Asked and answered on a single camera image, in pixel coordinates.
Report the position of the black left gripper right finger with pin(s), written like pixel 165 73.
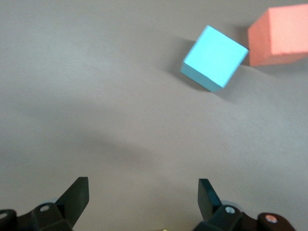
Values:
pixel 216 216

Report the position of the blue foam cube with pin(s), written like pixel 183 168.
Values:
pixel 214 57

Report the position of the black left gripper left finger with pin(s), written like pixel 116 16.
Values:
pixel 60 214

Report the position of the brown paper table cover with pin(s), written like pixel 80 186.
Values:
pixel 96 84

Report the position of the orange foam cube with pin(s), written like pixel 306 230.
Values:
pixel 279 36

